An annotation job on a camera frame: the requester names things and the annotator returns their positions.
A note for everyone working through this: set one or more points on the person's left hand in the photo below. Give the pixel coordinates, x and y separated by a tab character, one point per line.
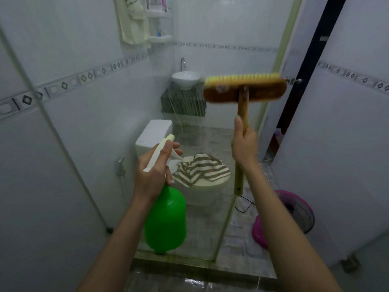
150	176

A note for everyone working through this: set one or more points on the person's right hand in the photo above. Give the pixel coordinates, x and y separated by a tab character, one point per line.
244	148

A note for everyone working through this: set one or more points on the person's right thumb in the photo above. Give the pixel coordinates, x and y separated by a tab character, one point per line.
239	126

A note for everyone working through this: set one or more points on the person's left thumb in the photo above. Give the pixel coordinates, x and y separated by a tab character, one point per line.
168	176

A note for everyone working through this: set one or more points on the green spray bottle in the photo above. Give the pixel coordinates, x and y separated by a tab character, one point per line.
165	221

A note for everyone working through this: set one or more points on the person's right forearm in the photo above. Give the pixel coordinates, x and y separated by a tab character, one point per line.
282	234

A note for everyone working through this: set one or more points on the person's left forearm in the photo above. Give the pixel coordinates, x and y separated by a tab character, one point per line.
118	249

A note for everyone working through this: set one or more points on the brown striped towel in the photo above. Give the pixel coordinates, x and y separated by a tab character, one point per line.
200	170

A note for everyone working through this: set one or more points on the white toilet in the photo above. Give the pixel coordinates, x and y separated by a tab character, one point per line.
153	132

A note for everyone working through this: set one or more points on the chrome bidet sprayer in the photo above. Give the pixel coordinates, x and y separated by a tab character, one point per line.
121	168

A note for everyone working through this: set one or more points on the dark tiled sink counter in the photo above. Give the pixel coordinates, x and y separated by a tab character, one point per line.
182	103

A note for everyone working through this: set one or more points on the white basin sink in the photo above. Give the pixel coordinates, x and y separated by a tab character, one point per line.
186	79

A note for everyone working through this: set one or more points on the chrome faucet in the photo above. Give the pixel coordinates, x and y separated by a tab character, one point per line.
182	63

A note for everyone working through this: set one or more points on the pink electric fan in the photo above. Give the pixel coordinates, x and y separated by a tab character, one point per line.
296	209

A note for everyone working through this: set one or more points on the white corner shelf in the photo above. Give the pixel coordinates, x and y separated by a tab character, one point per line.
160	38

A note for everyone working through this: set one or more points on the small blue bottle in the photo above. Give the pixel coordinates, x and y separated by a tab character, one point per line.
159	33

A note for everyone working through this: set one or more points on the pink bottle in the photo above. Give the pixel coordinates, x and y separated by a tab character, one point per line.
164	3

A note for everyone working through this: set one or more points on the cream hanging towel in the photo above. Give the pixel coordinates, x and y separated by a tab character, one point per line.
132	24

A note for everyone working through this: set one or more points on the glass shower enclosure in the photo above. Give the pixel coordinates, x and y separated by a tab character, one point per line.
91	124

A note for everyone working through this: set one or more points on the metal floor bracket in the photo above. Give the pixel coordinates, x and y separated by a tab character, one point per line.
350	264

